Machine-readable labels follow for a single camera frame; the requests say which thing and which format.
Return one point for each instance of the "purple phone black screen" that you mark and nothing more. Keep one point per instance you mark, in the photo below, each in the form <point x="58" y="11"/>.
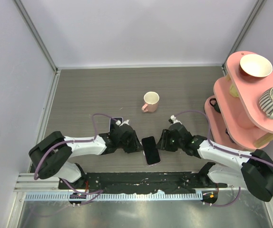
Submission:
<point x="151" y="150"/>

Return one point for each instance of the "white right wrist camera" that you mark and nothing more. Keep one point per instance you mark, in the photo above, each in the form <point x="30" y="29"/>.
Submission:
<point x="173" y="120"/>

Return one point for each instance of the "dark green mug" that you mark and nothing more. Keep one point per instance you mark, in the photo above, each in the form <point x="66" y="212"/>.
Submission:
<point x="213" y="102"/>

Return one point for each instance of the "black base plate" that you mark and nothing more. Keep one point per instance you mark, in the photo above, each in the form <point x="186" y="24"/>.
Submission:
<point x="147" y="182"/>

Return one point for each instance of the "white bowl brown outside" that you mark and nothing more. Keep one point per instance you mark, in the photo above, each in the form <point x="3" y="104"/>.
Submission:
<point x="254" y="67"/>

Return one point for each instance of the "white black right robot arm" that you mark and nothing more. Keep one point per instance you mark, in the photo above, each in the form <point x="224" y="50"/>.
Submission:
<point x="249" y="170"/>

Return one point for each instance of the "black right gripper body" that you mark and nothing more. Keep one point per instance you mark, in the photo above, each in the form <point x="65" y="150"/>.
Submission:
<point x="169" y="143"/>

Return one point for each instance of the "white slotted cable duct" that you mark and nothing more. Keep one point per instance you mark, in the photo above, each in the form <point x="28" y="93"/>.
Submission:
<point x="72" y="196"/>

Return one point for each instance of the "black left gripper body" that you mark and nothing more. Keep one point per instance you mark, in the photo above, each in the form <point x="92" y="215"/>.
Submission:
<point x="130" y="146"/>

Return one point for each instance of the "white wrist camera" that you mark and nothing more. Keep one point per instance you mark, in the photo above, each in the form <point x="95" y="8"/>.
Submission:
<point x="173" y="120"/>
<point x="123" y="122"/>

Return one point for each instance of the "pink mug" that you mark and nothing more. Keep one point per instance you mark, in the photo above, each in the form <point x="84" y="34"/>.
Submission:
<point x="151" y="100"/>

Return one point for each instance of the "pink tiered wooden shelf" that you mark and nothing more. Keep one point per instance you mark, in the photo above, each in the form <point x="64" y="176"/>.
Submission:
<point x="241" y="124"/>

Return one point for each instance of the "lilac phone case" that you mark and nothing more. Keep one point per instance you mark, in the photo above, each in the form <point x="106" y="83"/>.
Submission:
<point x="115" y="121"/>

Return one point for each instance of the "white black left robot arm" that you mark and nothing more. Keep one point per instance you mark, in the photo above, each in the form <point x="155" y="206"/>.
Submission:
<point x="50" y="156"/>

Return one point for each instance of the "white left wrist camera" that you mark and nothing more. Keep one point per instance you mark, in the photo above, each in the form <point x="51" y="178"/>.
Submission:
<point x="123" y="122"/>

